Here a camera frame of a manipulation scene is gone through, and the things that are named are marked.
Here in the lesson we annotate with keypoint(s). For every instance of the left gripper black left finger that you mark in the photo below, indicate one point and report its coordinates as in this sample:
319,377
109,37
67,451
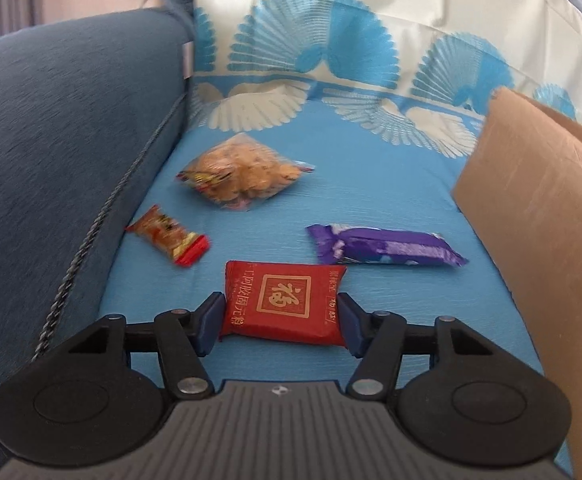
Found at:
108,389

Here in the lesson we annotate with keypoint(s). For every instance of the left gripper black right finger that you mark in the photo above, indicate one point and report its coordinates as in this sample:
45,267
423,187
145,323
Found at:
454,392

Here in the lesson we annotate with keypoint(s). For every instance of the small red gold candy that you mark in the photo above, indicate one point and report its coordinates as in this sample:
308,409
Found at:
182,246

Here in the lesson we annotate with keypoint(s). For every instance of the dark red fortune packet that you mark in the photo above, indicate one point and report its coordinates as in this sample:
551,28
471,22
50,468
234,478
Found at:
283,302

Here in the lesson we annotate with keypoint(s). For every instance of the purple wafer bar wrapper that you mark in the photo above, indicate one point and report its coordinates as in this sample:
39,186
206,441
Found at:
338,244

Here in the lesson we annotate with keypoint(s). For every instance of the brown cardboard box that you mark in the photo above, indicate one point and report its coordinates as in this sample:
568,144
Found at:
521,191

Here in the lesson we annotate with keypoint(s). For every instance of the clear bag of nuts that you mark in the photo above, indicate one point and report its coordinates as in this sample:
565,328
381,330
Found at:
241,171

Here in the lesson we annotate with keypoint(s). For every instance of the blue sofa armrest cushion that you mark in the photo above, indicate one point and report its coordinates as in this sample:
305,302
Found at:
89,112

